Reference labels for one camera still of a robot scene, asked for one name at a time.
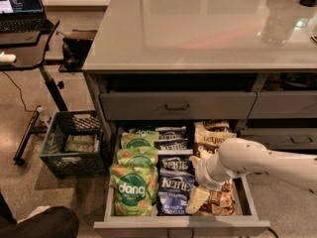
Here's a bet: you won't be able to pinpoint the black standing desk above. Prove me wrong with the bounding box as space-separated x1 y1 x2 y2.
0 16 67 166

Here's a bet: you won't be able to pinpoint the black laptop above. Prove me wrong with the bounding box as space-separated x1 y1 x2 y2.
0 0 46 34

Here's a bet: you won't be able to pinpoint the front brown Late July bag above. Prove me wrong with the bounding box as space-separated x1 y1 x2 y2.
193 154 235 216

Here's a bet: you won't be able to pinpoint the black floor cable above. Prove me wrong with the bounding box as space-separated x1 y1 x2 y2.
1 70 34 113

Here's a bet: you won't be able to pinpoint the dark green plastic crate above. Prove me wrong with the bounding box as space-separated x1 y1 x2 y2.
40 110 106 179

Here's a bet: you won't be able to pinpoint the grey cabinet counter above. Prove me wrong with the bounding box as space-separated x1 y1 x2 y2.
82 0 317 174

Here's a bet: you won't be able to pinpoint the front green Dang bag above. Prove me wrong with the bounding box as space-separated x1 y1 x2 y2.
110 164 159 216

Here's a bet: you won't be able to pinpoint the brown late july bag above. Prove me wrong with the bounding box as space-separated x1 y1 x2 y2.
195 120 230 132
194 128 237 158
193 154 235 216

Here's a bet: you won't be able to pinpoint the grey right lower drawers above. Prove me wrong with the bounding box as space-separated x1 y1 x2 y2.
239 128 317 157

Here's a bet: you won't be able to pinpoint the rear brown Late July bag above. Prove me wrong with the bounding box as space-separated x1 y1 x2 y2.
195 120 230 132

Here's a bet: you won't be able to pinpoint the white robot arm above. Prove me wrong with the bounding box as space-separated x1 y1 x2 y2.
186 138 317 214

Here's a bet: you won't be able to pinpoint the grey right top drawer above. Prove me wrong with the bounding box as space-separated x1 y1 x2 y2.
249 90 317 119

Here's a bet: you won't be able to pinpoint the blue kettle chip bag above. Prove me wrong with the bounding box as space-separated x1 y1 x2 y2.
158 169 195 216
156 126 186 140
154 139 187 151
158 150 193 173

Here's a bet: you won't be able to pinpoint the open grey middle drawer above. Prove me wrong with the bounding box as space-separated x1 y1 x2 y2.
94 122 269 238

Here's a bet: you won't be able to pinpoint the person's dark trouser leg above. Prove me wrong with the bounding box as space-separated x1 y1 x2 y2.
0 193 79 238

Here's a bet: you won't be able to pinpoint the rear green Dang bag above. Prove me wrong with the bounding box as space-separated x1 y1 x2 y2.
129 127 156 135

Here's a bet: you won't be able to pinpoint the green dang bag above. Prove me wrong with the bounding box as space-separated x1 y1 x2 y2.
121 132 159 149
117 146 159 166
110 164 159 216
129 127 156 135

